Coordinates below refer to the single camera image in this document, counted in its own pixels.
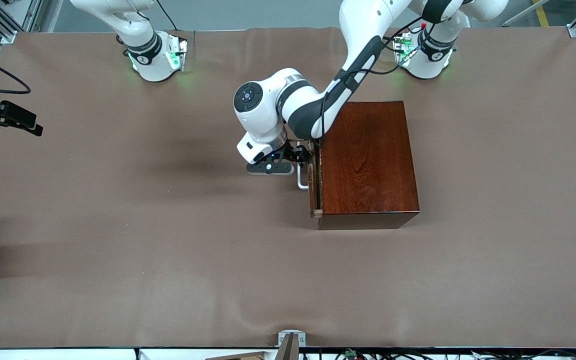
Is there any tan wooden board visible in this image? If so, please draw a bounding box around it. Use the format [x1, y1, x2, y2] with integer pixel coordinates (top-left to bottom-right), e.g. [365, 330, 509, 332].
[205, 351, 267, 360]

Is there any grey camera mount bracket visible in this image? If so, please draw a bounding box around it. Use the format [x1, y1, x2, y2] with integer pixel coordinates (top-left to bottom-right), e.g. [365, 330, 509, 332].
[275, 329, 307, 360]

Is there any dark red wooden cabinet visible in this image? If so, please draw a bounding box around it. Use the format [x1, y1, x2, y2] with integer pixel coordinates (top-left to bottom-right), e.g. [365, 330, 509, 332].
[316, 101, 421, 231]

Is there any wooden drawer with white handle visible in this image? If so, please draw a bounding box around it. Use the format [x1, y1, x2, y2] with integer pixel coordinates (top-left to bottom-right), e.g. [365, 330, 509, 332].
[296, 140, 325, 219]

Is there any brown table cover cloth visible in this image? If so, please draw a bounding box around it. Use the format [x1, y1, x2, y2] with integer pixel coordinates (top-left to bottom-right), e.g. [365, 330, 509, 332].
[0, 26, 576, 350]

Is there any black base power cable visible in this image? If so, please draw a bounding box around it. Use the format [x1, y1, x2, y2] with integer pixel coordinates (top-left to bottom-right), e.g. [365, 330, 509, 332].
[154, 0, 179, 32]

